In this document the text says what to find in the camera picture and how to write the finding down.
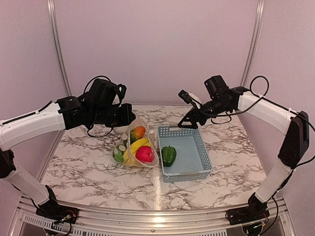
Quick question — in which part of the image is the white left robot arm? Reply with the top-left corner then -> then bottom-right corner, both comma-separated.
0,76 -> 136,219

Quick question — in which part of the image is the green toy watermelon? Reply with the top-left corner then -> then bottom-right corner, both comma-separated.
113,146 -> 126,163

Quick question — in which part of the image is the red toy apple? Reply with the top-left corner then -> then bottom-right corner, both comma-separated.
135,146 -> 154,163

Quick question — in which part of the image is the clear zip top bag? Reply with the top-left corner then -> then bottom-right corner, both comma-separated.
112,115 -> 159,168

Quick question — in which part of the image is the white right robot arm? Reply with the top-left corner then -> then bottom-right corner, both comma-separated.
178,75 -> 313,220

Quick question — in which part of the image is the left aluminium frame post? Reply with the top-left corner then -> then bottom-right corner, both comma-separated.
46,0 -> 76,109

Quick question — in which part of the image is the aluminium front rail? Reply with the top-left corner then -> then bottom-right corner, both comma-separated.
7,194 -> 296,236

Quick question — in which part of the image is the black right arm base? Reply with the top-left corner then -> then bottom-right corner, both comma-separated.
225,193 -> 270,225

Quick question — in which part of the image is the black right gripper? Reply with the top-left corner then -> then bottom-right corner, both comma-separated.
177,97 -> 230,129

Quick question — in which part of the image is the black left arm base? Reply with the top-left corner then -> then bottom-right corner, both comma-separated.
35,185 -> 79,224

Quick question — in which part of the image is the green orange toy mango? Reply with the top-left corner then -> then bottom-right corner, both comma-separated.
130,126 -> 146,144

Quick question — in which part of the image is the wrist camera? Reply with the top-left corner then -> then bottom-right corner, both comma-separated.
178,90 -> 202,109
118,84 -> 127,99

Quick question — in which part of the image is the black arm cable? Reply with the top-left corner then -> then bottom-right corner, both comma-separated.
209,75 -> 315,170
0,75 -> 124,138

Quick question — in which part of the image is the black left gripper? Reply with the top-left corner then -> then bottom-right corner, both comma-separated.
90,102 -> 135,127

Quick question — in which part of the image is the green toy bell pepper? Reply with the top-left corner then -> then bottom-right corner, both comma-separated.
161,146 -> 177,167

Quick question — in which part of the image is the aluminium frame post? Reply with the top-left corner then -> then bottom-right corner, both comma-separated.
240,0 -> 266,87
46,0 -> 76,109

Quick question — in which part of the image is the right aluminium frame post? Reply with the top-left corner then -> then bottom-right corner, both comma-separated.
240,0 -> 266,87

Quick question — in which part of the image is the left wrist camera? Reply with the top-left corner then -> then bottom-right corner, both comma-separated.
118,84 -> 127,99

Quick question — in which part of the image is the yellow toy banana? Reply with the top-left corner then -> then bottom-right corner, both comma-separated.
123,138 -> 151,167

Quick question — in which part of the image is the grey plastic basket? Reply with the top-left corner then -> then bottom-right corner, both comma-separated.
157,125 -> 213,182

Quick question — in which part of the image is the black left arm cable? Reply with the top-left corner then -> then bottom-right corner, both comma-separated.
0,75 -> 124,138

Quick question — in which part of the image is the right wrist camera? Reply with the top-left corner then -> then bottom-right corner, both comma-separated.
178,90 -> 202,109

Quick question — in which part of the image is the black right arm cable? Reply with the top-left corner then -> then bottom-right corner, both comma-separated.
209,75 -> 315,170

